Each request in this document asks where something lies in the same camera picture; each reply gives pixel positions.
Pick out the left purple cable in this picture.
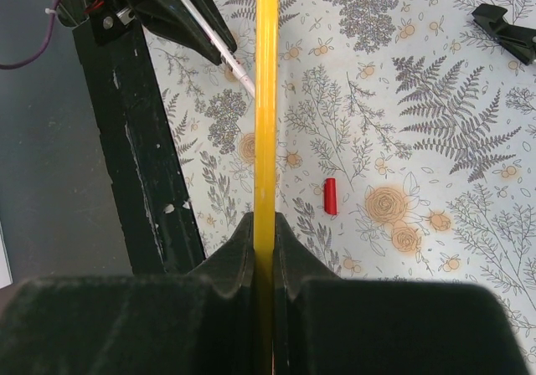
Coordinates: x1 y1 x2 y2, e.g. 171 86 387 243
0 0 70 70

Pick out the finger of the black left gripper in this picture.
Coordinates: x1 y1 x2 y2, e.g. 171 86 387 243
113 0 222 65
190 0 237 52

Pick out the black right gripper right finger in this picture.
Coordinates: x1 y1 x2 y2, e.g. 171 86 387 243
274 216 526 374

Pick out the wire whiteboard stand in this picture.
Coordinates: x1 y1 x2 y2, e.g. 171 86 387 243
472 3 535 65

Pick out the floral table mat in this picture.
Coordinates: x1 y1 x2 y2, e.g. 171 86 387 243
142 0 536 351

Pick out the red marker cap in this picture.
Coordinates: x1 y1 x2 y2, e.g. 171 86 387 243
323 177 338 216

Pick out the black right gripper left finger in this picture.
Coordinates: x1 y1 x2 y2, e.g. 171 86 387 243
1 214 255 374

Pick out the white red marker pen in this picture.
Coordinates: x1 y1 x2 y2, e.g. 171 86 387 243
179 0 255 97

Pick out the yellow framed whiteboard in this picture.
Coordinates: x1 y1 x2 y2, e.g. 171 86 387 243
253 0 279 374

